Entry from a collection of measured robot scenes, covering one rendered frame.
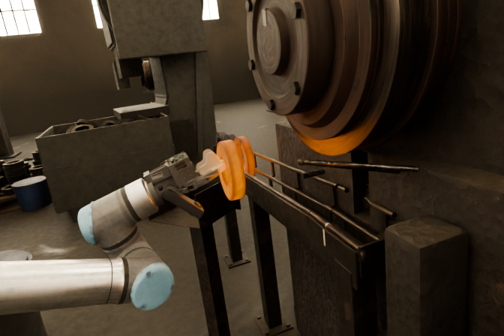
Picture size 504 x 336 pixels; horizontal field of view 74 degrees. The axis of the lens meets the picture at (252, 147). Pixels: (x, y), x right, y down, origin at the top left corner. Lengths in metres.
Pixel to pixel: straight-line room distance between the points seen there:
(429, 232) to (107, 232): 0.64
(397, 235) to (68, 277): 0.57
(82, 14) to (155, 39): 7.68
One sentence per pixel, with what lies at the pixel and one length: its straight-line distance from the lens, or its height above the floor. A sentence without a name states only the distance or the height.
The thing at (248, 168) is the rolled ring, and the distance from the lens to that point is 1.35.
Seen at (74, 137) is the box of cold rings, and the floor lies 0.70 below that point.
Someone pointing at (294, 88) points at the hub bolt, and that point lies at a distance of 0.57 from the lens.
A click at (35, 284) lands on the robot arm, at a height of 0.76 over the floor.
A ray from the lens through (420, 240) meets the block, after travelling 0.57.
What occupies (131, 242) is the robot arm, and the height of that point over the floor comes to 0.71.
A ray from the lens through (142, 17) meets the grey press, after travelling 3.23.
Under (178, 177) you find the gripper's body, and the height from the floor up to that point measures 0.84.
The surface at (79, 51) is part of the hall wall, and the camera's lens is 10.73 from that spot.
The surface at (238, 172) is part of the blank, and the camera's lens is 0.79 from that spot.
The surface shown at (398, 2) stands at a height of 1.13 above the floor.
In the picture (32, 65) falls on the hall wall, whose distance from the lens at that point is 10.91.
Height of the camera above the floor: 1.08
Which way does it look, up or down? 14 degrees down
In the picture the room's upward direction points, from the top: 7 degrees counter-clockwise
